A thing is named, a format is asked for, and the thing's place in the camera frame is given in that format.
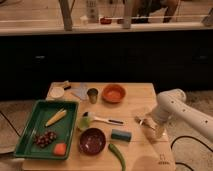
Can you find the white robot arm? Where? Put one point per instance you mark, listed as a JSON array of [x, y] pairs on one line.
[[172, 102]]

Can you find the metal cup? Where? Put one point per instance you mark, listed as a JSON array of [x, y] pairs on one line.
[[92, 95]]

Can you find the orange bowl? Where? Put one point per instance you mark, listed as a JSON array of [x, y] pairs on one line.
[[113, 93]]

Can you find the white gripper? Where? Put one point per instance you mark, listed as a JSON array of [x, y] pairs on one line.
[[160, 124]]

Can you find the dark grape bunch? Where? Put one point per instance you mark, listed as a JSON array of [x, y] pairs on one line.
[[45, 139]]

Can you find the yellow corn cob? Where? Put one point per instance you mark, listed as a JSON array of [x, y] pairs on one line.
[[59, 115]]

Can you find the dark red bowl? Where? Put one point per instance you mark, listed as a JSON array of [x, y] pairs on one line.
[[92, 141]]

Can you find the teal sponge block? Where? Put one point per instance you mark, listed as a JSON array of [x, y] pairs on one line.
[[121, 135]]

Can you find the silver metal fork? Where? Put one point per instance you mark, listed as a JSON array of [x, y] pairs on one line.
[[142, 122]]

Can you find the green plastic tray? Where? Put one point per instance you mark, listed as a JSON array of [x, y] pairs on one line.
[[42, 111]]

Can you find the orange carrot piece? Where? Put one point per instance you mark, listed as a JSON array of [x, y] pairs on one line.
[[60, 149]]

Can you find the grey spatula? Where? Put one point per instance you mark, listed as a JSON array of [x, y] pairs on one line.
[[80, 91]]

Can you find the small green cup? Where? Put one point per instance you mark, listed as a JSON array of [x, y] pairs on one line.
[[83, 123]]

